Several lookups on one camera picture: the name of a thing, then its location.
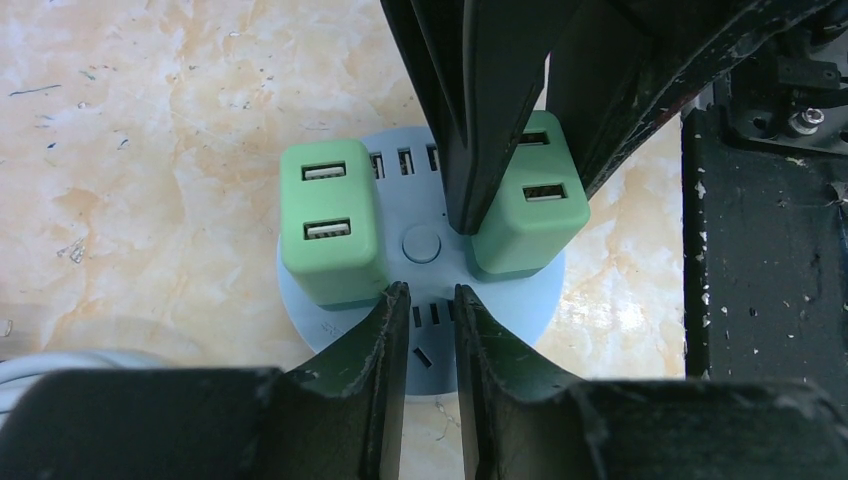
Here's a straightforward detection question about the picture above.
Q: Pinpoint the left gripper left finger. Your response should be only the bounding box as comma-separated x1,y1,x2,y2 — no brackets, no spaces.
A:
1,282,410,479

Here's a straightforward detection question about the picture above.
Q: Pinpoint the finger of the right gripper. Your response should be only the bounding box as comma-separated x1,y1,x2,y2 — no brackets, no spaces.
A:
381,0,580,235

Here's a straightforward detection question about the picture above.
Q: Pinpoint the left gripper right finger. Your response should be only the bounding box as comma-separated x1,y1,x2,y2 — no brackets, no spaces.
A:
454,285,847,479

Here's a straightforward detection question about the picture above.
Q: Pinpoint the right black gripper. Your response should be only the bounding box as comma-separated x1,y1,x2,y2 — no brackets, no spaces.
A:
546,0,847,381

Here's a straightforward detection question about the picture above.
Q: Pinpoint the green USB charger plug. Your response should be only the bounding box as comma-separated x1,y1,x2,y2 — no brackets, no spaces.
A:
279,139,389,307
468,110,590,281

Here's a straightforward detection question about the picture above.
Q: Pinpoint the round light blue power socket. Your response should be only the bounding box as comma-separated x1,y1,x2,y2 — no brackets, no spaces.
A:
277,127,565,396

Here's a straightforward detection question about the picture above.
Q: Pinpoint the coiled light blue socket cable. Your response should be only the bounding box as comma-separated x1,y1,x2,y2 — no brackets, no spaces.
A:
0,349,174,425

